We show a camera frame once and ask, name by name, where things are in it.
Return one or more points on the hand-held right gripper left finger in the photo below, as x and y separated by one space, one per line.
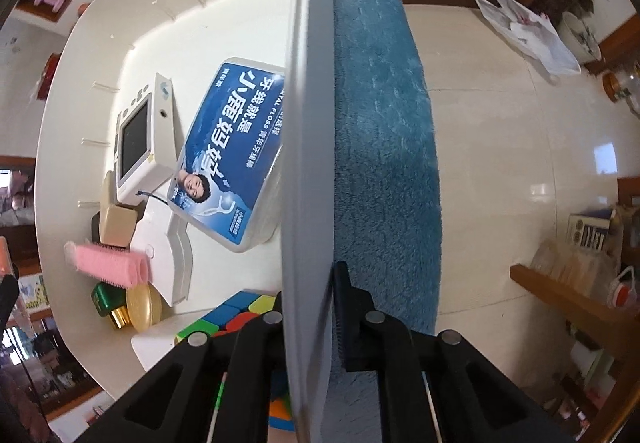
267 328

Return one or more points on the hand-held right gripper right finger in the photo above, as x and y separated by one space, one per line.
345 318

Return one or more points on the colourful puzzle cube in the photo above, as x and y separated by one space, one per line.
235 310

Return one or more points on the gold oval compact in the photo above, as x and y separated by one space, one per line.
145 308

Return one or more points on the white plastic mount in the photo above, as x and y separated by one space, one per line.
160 253

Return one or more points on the green bottle with gold cap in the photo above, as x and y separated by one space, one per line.
107 303

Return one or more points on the pink hair roller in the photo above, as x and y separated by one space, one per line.
110 265

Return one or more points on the beige box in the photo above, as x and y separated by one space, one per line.
117 225

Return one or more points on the blue dental floss box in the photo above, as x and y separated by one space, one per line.
235 148

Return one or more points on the white toy camera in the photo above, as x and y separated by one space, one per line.
137 138

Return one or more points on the white plastic storage bin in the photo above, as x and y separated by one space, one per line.
225 18

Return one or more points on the blue fleece blanket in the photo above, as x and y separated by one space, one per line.
380 123

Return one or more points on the clear plastic bottle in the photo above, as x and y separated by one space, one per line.
570 270

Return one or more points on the brown wooden shelf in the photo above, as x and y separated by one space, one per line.
575 308

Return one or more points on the printed cardboard box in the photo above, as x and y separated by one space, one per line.
590 230

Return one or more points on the red-capped bottle in bag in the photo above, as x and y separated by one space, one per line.
622 293

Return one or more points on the red packet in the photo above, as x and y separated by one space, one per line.
49 75

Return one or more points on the white plastic bag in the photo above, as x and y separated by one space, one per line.
535 35

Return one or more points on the glass jar with gold lid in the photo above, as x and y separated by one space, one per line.
622 88

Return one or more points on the white pot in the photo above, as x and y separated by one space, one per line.
580 38

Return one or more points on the orange doll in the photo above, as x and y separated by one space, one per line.
84 9

